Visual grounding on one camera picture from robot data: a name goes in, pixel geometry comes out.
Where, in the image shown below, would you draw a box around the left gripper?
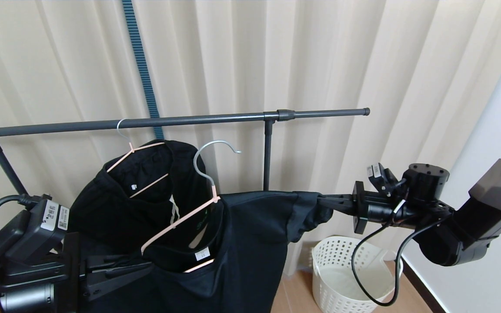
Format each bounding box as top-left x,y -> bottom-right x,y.
0,232 -> 154,313

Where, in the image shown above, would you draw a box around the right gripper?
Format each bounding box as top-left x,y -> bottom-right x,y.
318,181 -> 410,234

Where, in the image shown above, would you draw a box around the black shorts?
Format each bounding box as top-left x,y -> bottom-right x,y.
67,139 -> 213,255

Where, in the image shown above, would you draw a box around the pink clothes hanger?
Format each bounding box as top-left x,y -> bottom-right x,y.
106,119 -> 169,199
140,140 -> 241,273

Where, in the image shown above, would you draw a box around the black t-shirt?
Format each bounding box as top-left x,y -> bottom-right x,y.
79,190 -> 334,313

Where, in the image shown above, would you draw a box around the white laundry basket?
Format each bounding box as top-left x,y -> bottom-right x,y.
311,236 -> 404,313

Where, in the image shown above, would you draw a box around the black clothes rack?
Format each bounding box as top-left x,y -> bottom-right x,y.
0,108 -> 371,196

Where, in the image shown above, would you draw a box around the beige curtain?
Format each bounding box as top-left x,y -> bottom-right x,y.
0,0 -> 501,279

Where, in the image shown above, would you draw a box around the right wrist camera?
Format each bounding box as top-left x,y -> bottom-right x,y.
367,163 -> 407,198

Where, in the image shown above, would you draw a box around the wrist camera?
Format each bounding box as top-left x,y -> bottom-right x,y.
0,199 -> 70,272
367,163 -> 407,198

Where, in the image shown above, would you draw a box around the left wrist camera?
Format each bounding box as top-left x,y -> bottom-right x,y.
0,199 -> 70,272

